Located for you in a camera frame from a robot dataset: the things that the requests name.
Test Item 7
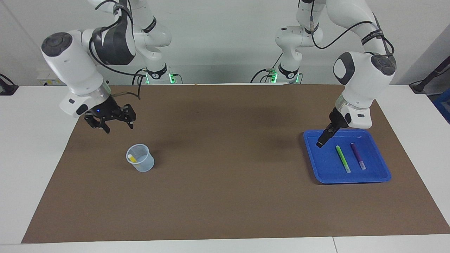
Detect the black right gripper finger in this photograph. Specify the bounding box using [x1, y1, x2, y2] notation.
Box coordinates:
[84, 118, 110, 133]
[118, 104, 136, 129]

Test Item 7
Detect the green marker pen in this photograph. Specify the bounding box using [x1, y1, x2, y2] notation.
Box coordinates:
[335, 145, 351, 174]

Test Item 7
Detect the purple marker pen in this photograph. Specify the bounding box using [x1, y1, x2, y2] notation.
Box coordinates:
[350, 142, 366, 170]

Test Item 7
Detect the blue plastic tray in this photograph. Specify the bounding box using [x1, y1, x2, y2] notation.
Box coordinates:
[303, 129, 392, 184]

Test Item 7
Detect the translucent plastic cup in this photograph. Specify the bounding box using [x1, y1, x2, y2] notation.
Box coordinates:
[126, 144, 155, 173]

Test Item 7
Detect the white power strip box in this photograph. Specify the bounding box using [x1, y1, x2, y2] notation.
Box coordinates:
[37, 70, 67, 86]

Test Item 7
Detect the black angled stand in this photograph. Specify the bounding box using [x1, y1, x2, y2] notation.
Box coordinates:
[410, 56, 450, 95]

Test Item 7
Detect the black clamp stand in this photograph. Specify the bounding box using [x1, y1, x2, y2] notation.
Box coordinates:
[0, 73, 19, 96]

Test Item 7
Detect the blue crate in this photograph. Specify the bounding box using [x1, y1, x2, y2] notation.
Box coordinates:
[432, 90, 450, 123]

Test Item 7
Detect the brown table mat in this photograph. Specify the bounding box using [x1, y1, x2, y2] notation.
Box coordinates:
[21, 84, 450, 244]

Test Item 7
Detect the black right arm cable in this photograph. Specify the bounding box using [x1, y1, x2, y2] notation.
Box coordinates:
[89, 0, 152, 100]

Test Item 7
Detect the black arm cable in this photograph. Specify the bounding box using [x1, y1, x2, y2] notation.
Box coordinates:
[89, 0, 152, 100]
[309, 7, 394, 57]

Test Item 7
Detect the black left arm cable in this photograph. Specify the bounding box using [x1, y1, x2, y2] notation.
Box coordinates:
[309, 7, 394, 57]

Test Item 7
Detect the black left arm strap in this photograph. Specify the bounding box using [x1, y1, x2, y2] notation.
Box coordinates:
[361, 30, 384, 44]

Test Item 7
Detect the black arm strap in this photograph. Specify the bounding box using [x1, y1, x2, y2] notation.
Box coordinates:
[361, 30, 384, 44]
[142, 16, 157, 34]

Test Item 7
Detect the black base cable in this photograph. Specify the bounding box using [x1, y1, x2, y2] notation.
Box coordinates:
[250, 53, 283, 83]

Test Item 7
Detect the black right arm strap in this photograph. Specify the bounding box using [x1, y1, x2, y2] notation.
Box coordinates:
[142, 16, 157, 34]

